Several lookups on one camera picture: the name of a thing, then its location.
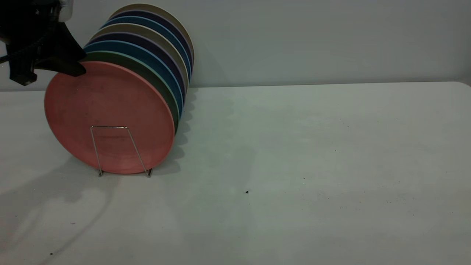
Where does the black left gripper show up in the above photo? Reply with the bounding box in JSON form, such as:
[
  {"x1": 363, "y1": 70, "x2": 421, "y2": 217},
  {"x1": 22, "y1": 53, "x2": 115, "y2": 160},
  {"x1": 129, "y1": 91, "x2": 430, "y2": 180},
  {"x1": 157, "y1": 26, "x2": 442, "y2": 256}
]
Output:
[{"x1": 0, "y1": 0, "x2": 87, "y2": 77}]

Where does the pink plastic plate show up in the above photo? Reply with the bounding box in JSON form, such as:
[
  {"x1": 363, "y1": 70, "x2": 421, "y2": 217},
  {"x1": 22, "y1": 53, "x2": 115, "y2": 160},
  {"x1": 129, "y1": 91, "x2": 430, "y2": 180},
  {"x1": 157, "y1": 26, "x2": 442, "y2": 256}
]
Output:
[{"x1": 44, "y1": 61, "x2": 175, "y2": 175}]

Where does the teal blue plastic plate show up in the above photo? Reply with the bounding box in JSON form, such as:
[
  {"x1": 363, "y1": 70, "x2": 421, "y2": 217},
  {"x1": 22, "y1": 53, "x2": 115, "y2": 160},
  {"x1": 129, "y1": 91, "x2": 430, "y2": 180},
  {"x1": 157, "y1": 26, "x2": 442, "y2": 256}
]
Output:
[
  {"x1": 84, "y1": 40, "x2": 184, "y2": 116},
  {"x1": 100, "y1": 16, "x2": 192, "y2": 80}
]

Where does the beige plastic plate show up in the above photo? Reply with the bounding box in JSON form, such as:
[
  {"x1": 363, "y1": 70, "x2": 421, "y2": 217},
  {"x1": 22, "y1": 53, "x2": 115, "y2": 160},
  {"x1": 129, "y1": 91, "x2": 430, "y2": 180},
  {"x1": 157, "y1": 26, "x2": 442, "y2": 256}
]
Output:
[
  {"x1": 109, "y1": 4, "x2": 195, "y2": 63},
  {"x1": 89, "y1": 23, "x2": 189, "y2": 94}
]

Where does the dark navy plastic plate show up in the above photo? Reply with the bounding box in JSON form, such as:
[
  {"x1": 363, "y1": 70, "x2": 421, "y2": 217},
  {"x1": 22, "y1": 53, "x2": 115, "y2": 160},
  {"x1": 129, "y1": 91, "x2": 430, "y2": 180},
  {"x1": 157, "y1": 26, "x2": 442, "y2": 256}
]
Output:
[
  {"x1": 109, "y1": 10, "x2": 193, "y2": 68},
  {"x1": 88, "y1": 32, "x2": 186, "y2": 103}
]

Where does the green plastic plate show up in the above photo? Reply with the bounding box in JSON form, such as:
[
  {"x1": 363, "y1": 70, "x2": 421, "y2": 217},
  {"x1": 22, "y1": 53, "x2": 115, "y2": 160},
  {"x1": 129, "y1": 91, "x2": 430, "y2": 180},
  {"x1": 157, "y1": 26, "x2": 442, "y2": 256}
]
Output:
[{"x1": 82, "y1": 51, "x2": 180, "y2": 134}]

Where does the metal wire plate rack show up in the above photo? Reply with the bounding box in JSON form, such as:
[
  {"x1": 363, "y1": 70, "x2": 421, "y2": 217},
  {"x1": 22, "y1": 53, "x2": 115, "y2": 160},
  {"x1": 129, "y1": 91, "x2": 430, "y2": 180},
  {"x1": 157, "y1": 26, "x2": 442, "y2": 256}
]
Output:
[{"x1": 91, "y1": 126, "x2": 153, "y2": 178}]

